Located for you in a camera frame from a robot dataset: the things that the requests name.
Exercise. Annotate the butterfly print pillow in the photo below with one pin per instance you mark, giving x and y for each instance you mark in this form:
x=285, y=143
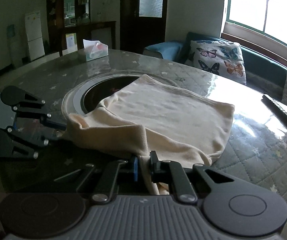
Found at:
x=218, y=57

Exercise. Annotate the cream knit garment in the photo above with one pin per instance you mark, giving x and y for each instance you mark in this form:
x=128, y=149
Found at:
x=148, y=115

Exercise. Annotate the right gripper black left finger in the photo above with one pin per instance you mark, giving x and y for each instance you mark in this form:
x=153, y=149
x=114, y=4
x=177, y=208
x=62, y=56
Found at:
x=96, y=178

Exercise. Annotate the round black induction cooktop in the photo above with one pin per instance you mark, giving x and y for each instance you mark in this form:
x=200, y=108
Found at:
x=93, y=91

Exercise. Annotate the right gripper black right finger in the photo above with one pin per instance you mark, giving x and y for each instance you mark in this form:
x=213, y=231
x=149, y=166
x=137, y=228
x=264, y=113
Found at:
x=187, y=185

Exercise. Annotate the white refrigerator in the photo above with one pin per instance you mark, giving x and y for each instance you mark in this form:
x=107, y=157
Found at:
x=34, y=35

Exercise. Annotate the dark door with glass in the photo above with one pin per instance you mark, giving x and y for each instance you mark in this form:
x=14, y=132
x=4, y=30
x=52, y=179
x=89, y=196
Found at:
x=142, y=23

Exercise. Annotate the black remote control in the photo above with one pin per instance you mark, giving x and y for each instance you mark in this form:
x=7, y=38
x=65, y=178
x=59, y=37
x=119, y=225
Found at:
x=275, y=107

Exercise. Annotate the dark wooden cabinet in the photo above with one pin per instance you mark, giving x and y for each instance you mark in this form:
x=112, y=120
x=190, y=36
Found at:
x=73, y=17

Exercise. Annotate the teal corner sofa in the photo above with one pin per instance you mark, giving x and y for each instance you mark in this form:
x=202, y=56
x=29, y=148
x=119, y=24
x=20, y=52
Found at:
x=262, y=73

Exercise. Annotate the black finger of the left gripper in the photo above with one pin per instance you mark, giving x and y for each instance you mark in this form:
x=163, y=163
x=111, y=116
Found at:
x=24, y=147
x=26, y=105

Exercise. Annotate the tissue box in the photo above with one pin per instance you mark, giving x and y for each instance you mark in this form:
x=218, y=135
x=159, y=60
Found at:
x=92, y=50

